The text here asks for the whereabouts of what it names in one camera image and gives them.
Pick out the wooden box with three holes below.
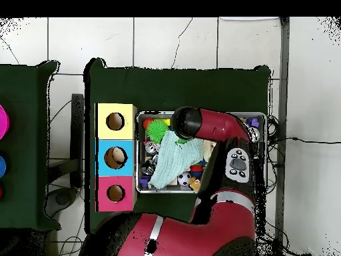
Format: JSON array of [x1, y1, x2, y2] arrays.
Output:
[[95, 102, 139, 213]]

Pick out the mint green cloth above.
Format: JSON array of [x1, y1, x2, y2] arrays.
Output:
[[148, 129, 206, 190]]

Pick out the small soccer ball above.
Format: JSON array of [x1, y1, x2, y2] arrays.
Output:
[[177, 171, 192, 187]]

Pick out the brown monkey plush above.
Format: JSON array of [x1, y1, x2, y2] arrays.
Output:
[[188, 177, 203, 193]]

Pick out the dark green tablecloth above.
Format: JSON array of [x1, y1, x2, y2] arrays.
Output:
[[84, 57, 272, 235]]

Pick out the black upright panel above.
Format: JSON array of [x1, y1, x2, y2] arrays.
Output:
[[71, 94, 85, 189]]

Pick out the side table with green cloth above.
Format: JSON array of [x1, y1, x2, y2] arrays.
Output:
[[0, 59, 61, 231]]

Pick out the pink round object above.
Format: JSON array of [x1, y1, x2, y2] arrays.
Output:
[[0, 103, 11, 141]]

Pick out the blue round object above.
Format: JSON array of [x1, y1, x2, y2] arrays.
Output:
[[0, 154, 7, 179]]

